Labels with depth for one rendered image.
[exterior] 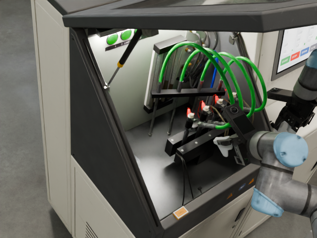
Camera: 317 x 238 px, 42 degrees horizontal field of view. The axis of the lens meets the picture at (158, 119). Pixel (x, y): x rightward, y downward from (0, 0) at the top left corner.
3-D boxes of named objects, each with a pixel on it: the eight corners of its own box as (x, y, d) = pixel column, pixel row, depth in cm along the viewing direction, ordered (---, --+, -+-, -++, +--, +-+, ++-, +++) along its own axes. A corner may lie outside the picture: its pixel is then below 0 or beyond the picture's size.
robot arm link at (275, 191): (300, 225, 91) (313, 177, 91) (251, 210, 92) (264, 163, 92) (291, 219, 99) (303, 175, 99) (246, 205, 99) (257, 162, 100)
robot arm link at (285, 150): (275, 165, 89) (286, 128, 90) (251, 160, 100) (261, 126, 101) (305, 174, 91) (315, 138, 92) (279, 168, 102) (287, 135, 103)
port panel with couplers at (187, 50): (180, 81, 185) (194, 22, 164) (175, 77, 187) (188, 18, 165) (201, 72, 192) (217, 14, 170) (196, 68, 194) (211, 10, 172)
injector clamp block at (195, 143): (176, 177, 175) (182, 154, 164) (162, 161, 179) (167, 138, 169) (230, 145, 192) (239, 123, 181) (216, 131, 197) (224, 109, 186)
